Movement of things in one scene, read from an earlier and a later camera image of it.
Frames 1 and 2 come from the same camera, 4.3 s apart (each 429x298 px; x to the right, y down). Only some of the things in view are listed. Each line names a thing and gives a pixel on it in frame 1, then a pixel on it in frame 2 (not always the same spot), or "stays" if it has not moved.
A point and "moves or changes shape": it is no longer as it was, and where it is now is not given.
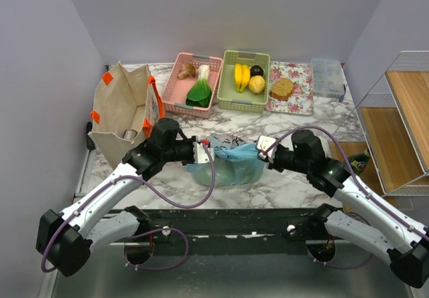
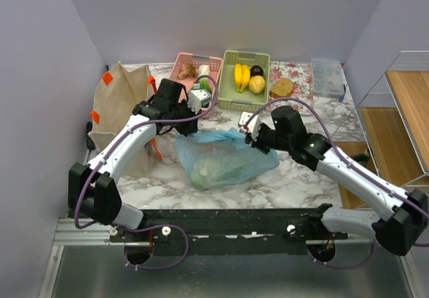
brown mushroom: (189, 71) stays
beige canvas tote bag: (125, 105) stays
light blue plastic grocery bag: (237, 163) moves or changes shape
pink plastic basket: (191, 84) stays
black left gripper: (190, 141) → (190, 128)
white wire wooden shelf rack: (393, 121) stays
